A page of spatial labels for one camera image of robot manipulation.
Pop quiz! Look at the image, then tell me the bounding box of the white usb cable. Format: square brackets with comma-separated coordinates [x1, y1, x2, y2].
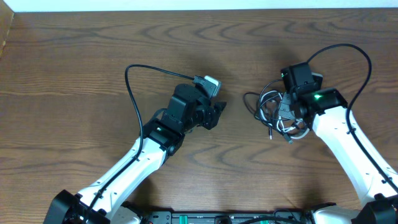
[259, 90, 311, 140]

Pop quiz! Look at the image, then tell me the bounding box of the black usb cable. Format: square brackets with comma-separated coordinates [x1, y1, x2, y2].
[243, 78, 304, 144]

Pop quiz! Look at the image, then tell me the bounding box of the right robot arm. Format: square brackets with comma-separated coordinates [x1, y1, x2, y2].
[281, 62, 397, 223]

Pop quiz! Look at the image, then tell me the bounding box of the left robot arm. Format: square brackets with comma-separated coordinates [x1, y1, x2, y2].
[44, 83, 226, 223]

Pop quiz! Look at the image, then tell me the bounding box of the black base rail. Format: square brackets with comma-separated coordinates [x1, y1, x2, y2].
[141, 203, 371, 224]

